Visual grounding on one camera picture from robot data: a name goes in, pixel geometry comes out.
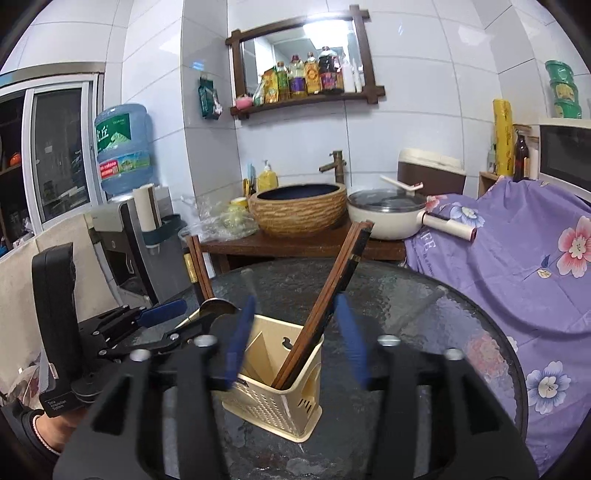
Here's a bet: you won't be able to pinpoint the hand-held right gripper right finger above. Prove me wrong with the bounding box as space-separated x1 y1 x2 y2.
332 294 539 480

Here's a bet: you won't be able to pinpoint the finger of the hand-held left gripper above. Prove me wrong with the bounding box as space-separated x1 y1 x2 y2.
98 316 219 361
78 298 188 345

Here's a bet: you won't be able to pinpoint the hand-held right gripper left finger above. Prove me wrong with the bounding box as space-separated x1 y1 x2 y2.
53 294 257 480

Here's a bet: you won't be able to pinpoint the steel spoon with wooden handle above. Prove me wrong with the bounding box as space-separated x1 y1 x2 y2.
178 298 238 330

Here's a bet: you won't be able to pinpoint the cream plastic utensil holder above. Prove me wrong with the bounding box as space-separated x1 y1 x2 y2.
222 314 325 444

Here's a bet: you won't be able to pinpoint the person's left forearm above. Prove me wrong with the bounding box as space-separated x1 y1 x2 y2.
0 397 90 480

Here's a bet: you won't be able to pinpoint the beige cloth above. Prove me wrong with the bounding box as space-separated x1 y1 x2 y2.
0 212 121 398

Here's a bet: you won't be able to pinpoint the grey water dispenser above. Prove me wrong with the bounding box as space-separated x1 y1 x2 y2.
85 185 190 319

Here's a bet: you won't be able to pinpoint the clear plastic bag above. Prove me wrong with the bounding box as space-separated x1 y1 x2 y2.
178 194 262 243

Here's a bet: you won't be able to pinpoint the white paper cup stack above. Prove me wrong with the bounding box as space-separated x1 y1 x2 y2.
133 184 161 234

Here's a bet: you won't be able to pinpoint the cream cooking pot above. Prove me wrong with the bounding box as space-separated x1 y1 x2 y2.
346 187 478 243

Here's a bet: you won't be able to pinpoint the woven pattern wash basin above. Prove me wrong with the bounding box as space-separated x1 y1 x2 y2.
248 182 348 238

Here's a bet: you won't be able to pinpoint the glass pot lid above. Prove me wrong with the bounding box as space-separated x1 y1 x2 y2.
347 187 428 208

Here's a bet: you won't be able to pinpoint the aluminium sliding window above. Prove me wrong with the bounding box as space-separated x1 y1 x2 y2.
0 65 107 227

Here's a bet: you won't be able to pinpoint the white rice paddle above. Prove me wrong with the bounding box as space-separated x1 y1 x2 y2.
379 174 424 192

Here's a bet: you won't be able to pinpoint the yellow dish soap bottle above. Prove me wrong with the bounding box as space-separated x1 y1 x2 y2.
256 159 279 193

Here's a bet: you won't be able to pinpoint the purple floral cloth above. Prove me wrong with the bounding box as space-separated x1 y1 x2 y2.
404 178 591 467

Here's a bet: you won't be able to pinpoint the blue water cooler bottle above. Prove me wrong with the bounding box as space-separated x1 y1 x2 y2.
93 104 154 197

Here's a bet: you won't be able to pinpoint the bronze faucet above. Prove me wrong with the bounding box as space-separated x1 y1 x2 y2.
318 149 347 184

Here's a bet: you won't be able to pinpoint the brown and cream rice cooker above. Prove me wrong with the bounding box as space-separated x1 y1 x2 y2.
397 148 467 197

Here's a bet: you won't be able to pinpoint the small wooden crate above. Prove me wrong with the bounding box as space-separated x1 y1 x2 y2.
479 172 504 197

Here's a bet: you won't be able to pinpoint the green hanging packet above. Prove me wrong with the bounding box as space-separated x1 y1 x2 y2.
198 76 223 121

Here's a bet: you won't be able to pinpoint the brown glass bottle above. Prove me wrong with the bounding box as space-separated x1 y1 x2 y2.
513 129 530 182

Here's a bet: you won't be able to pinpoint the yellow seasoning packet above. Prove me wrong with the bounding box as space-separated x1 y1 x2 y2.
253 69 280 106

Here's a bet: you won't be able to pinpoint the yellow wrapped roll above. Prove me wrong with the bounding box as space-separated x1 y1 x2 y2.
492 98 515 178

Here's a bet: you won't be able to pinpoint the oil bottle with green label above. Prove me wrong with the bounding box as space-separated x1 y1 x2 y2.
276 62 291 101

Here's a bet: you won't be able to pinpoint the tall white bottle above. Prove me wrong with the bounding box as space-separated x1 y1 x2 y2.
341 54 356 93

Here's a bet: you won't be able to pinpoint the oil bottle with purple label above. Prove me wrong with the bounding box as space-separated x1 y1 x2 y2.
288 54 308 99

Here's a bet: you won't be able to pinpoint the oil bottle with yellow label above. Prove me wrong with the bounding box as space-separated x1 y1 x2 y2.
305 52 322 95

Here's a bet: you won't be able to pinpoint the dark soy sauce bottle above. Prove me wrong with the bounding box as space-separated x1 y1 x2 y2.
318 46 345 94

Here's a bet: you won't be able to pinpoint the white microwave oven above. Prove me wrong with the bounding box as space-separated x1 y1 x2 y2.
538 117 591 204

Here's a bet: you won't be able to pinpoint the wooden framed mirror shelf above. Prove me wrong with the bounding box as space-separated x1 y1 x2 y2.
225 4 386 121

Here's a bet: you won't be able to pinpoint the teal wall holder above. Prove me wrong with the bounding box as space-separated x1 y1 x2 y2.
141 213 188 247

